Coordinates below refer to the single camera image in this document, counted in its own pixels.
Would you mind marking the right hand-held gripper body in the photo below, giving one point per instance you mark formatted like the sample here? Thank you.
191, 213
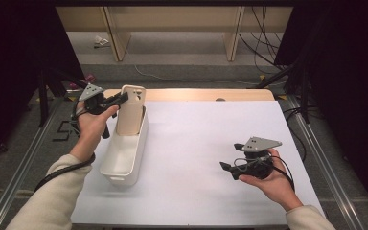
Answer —
258, 159

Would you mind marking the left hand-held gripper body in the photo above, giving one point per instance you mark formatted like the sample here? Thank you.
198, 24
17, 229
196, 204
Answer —
91, 94

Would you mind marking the beige phone case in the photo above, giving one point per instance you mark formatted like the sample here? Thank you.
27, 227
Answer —
131, 111

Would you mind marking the white plastic storage basket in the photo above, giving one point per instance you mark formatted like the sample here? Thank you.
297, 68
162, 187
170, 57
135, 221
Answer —
124, 156

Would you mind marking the person's right hand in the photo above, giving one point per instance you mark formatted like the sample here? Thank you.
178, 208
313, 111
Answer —
278, 188

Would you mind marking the person's left hand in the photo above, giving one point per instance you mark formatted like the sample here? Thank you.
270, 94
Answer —
91, 131

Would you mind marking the pink object on floor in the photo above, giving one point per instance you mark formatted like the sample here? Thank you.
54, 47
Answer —
87, 80

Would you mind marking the black metal stand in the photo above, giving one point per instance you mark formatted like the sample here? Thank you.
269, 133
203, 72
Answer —
300, 80
46, 96

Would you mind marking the crumpled white paper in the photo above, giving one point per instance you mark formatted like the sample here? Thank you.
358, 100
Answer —
101, 41

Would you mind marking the black curtain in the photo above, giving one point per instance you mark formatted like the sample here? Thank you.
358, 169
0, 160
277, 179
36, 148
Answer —
12, 64
348, 80

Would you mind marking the wooden shelf unit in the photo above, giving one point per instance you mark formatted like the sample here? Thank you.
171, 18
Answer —
172, 19

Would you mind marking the metal floor rail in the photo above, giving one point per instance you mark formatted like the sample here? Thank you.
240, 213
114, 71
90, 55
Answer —
19, 179
332, 179

